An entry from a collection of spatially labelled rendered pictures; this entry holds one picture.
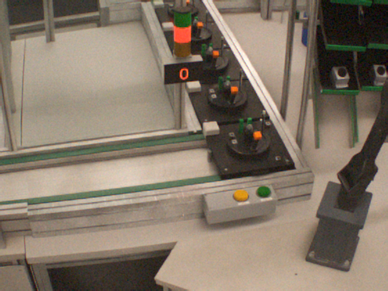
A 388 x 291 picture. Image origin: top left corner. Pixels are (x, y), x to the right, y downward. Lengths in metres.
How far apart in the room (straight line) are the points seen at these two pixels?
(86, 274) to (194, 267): 1.19
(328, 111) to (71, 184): 0.85
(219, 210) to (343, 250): 0.39
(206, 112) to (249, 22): 0.96
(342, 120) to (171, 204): 0.62
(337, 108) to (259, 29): 1.01
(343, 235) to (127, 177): 0.71
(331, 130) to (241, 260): 0.53
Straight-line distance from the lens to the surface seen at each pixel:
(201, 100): 2.19
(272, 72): 2.59
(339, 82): 1.88
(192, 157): 2.02
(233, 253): 1.80
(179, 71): 1.88
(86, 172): 1.99
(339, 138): 2.01
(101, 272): 2.88
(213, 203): 1.80
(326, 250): 1.76
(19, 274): 1.92
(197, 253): 1.80
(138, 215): 1.84
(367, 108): 2.08
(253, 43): 2.80
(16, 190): 1.96
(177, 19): 1.81
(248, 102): 2.19
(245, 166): 1.91
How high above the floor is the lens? 2.20
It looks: 38 degrees down
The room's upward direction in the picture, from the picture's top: 1 degrees clockwise
